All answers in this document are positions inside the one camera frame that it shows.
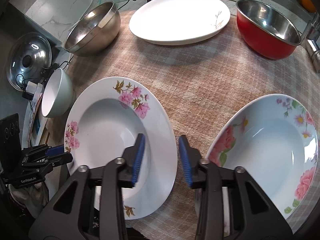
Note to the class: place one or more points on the red steel bowl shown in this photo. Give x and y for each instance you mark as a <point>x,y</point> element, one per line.
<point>266,30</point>

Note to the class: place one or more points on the white teal ceramic bowl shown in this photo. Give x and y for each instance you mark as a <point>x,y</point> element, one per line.
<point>59,94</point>

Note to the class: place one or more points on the bluish floral deep plate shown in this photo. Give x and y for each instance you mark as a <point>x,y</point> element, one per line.
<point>274,138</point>

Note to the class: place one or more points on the orange fruit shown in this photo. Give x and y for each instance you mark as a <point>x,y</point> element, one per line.
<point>308,5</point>

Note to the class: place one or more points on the pink plaid cloth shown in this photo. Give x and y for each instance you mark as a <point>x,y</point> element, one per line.
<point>203,85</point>

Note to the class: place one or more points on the steel pot lid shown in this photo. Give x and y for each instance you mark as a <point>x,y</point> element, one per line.
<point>30,59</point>

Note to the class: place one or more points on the white oval plate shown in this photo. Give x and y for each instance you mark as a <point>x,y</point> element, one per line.
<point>179,22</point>

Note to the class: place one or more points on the left gloved hand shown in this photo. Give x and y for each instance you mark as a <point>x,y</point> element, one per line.
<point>34,197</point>

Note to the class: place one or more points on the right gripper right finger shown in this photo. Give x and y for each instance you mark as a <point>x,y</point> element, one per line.
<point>190,163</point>

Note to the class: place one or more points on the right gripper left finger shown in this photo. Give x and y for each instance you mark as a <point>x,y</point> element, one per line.
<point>133,157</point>

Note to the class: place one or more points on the stainless steel bowl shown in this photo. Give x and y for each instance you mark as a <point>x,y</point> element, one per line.
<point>95,31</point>

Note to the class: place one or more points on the pink flower deep plate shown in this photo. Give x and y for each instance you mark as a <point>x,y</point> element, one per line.
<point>105,119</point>

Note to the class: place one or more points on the chrome kitchen faucet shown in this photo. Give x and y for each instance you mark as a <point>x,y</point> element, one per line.
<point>310,39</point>

